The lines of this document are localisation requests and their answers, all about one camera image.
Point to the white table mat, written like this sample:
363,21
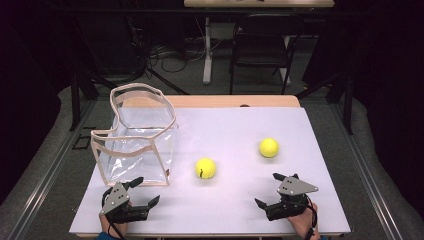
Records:
233,133

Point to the clear bag with beige trim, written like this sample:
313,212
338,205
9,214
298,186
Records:
133,156

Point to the dark curtain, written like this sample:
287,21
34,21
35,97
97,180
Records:
393,83
26,83

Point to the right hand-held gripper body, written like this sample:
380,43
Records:
293,188

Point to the small black frame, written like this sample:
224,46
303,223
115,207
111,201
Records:
81,141

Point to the yellow tennis ball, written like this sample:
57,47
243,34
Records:
269,147
205,168

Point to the metal floor rail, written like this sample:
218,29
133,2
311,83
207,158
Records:
50,173
366,173

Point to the person's right hand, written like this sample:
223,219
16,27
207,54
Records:
301,223

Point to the black metal stand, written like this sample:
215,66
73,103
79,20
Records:
348,106
75,100

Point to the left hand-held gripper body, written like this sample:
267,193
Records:
116,200

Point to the black chair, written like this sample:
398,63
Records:
263,50

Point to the white-legged desk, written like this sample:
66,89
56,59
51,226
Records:
207,60

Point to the wooden table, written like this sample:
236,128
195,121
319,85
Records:
216,101

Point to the person's left hand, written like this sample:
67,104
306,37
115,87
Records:
118,228

